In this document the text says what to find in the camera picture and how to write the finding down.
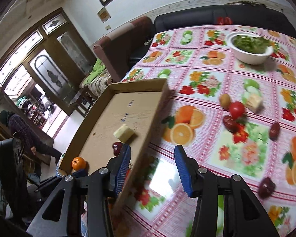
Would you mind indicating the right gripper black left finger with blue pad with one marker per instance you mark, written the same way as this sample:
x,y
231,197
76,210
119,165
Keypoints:
x,y
60,215

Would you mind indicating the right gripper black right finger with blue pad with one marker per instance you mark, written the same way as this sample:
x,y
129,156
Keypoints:
x,y
244,215

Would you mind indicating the small orange mandarin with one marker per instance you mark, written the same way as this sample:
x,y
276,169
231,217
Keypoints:
x,y
78,163

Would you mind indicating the dark red jujube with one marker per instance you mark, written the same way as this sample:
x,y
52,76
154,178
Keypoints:
x,y
274,131
230,124

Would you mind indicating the yellow cake piece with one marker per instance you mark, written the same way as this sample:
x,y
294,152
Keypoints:
x,y
253,102
124,133

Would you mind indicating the dark plum right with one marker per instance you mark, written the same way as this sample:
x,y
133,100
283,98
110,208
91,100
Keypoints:
x,y
266,188

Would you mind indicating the dark plum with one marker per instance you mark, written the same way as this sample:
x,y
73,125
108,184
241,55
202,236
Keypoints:
x,y
117,146
266,188

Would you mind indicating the person in dark clothes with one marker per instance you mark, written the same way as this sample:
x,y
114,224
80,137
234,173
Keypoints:
x,y
32,143

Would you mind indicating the dark plum lower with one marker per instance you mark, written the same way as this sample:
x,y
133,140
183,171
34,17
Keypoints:
x,y
117,146

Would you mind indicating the small red tomato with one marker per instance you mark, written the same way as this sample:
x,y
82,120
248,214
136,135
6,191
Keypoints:
x,y
236,110

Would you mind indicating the floral fruit tablecloth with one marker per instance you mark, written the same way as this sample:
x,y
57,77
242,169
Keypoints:
x,y
199,67

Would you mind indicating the cardboard tray box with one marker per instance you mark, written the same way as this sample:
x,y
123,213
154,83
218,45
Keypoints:
x,y
136,104

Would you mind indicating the green patterned cushion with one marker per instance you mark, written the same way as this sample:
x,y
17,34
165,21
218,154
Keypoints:
x,y
98,79

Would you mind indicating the wooden glass door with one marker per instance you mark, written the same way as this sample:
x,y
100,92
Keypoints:
x,y
53,55

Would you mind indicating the brown armchair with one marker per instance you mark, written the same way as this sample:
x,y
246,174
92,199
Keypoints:
x,y
115,48

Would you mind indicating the white bowl of greens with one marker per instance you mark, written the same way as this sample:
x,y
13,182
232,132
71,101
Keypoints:
x,y
249,48

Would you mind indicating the red objects on sofa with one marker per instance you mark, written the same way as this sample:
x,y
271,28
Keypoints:
x,y
224,21

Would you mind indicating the black leather sofa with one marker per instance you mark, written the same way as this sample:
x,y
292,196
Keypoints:
x,y
244,14

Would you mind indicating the small wall calendar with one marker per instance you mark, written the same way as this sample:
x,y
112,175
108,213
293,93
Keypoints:
x,y
103,15

